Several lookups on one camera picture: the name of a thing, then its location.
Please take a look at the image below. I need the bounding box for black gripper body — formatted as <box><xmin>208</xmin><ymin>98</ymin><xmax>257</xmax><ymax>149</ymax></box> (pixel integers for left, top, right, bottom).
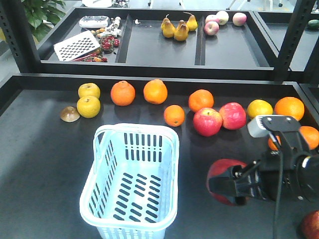
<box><xmin>233</xmin><ymin>129</ymin><xmax>312</xmax><ymax>202</ymax></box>

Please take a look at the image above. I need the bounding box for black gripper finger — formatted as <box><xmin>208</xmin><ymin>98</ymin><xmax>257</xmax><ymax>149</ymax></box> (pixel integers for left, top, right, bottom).
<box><xmin>208</xmin><ymin>172</ymin><xmax>247</xmax><ymax>205</ymax></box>

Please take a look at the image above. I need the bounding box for dark red apple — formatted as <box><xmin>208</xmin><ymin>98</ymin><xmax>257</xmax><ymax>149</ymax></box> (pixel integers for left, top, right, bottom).
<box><xmin>301</xmin><ymin>210</ymin><xmax>319</xmax><ymax>239</ymax></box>
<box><xmin>206</xmin><ymin>158</ymin><xmax>247</xmax><ymax>206</ymax></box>

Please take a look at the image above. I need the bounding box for light blue plastic basket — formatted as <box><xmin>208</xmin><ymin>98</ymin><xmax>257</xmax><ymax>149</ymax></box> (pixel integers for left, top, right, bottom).
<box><xmin>79</xmin><ymin>123</ymin><xmax>179</xmax><ymax>239</ymax></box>

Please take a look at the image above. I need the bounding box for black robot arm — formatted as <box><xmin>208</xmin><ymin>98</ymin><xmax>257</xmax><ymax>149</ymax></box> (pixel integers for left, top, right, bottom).
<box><xmin>206</xmin><ymin>129</ymin><xmax>319</xmax><ymax>206</ymax></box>

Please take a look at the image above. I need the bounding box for orange beside red apples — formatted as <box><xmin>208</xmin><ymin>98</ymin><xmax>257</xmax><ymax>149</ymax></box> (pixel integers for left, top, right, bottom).
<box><xmin>188</xmin><ymin>89</ymin><xmax>214</xmax><ymax>113</ymax></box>

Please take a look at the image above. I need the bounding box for small orange left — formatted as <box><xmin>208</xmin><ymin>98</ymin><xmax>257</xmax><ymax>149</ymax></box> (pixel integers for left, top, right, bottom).
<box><xmin>268</xmin><ymin>136</ymin><xmax>281</xmax><ymax>151</ymax></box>

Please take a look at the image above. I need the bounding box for small orange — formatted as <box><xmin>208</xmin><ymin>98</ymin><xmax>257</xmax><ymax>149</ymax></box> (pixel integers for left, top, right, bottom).
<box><xmin>299</xmin><ymin>126</ymin><xmax>319</xmax><ymax>150</ymax></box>
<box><xmin>163</xmin><ymin>105</ymin><xmax>185</xmax><ymax>127</ymax></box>
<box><xmin>268</xmin><ymin>136</ymin><xmax>281</xmax><ymax>151</ymax></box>

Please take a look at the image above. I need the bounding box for small orange right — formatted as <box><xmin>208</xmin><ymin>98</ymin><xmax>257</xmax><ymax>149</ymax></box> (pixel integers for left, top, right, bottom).
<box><xmin>299</xmin><ymin>126</ymin><xmax>319</xmax><ymax>150</ymax></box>

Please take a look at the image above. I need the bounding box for bright red apple front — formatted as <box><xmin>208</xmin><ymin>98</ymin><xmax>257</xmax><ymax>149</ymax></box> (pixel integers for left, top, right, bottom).
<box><xmin>193</xmin><ymin>108</ymin><xmax>223</xmax><ymax>137</ymax></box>

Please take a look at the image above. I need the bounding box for pink red apple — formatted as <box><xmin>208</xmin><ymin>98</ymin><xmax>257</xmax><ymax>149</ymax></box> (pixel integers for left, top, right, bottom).
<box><xmin>219</xmin><ymin>102</ymin><xmax>246</xmax><ymax>130</ymax></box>

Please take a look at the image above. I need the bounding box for yellow citrus fruit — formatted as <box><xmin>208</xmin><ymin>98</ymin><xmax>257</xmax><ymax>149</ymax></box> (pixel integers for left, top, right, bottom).
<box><xmin>247</xmin><ymin>99</ymin><xmax>273</xmax><ymax>119</ymax></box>

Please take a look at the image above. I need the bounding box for large orange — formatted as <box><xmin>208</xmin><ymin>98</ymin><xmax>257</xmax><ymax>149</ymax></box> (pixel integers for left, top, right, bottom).
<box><xmin>274</xmin><ymin>97</ymin><xmax>305</xmax><ymax>121</ymax></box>

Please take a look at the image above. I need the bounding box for small orange centre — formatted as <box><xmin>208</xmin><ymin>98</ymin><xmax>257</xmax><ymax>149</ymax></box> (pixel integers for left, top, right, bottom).
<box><xmin>163</xmin><ymin>105</ymin><xmax>185</xmax><ymax>127</ymax></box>

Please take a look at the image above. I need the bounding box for black wooden produce stand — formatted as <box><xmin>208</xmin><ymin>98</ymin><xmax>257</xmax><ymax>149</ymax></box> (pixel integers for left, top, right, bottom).
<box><xmin>0</xmin><ymin>9</ymin><xmax>319</xmax><ymax>239</ymax></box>

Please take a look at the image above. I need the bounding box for orange back centre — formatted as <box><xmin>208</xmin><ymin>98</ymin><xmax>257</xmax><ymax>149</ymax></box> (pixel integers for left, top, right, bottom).
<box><xmin>143</xmin><ymin>79</ymin><xmax>168</xmax><ymax>105</ymax></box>

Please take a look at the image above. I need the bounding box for orange back left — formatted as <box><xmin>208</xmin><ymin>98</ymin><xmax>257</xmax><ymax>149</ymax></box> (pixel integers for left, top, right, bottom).
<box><xmin>110</xmin><ymin>80</ymin><xmax>136</xmax><ymax>106</ymax></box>

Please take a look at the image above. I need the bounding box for brown mushroom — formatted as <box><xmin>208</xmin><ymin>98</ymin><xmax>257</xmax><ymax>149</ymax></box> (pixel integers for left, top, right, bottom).
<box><xmin>60</xmin><ymin>106</ymin><xmax>80</xmax><ymax>122</ymax></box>

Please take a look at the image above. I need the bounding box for checkerboard calibration board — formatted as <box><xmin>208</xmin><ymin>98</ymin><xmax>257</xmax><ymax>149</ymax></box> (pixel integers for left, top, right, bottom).
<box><xmin>53</xmin><ymin>30</ymin><xmax>100</xmax><ymax>61</ymax></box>

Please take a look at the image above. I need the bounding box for white electronic scale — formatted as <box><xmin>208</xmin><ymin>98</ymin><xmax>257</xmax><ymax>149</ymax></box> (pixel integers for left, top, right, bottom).
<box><xmin>79</xmin><ymin>15</ymin><xmax>110</xmax><ymax>28</ymax></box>

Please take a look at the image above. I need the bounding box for potted green plant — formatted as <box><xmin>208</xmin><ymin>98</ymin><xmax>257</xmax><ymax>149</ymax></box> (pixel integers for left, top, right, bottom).
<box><xmin>21</xmin><ymin>0</ymin><xmax>66</xmax><ymax>42</ymax></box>

